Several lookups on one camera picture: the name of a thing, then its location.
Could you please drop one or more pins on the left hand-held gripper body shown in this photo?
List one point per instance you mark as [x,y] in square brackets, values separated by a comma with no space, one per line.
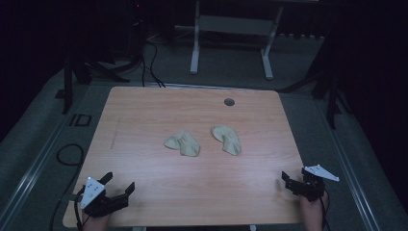
[93,192]

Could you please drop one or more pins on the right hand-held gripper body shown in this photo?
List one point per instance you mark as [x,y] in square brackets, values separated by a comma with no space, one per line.
[310,186]

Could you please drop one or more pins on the beige sock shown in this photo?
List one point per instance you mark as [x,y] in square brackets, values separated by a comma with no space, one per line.
[184,143]
[228,138]

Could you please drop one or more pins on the person's right hand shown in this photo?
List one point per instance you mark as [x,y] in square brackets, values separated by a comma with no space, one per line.
[311,213]

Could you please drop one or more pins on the person's left hand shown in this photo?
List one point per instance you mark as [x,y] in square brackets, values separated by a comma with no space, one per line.
[96,223]

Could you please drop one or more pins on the black metal stand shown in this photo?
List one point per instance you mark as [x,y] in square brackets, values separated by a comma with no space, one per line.
[68,83]
[332,99]

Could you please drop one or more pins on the round grey table grommet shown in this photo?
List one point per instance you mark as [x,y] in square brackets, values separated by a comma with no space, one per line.
[229,102]

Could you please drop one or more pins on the grey metal floor rail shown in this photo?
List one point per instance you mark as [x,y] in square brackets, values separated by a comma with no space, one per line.
[348,166]
[30,174]

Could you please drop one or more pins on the white metal desk frame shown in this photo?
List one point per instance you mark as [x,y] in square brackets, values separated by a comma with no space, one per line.
[234,25]

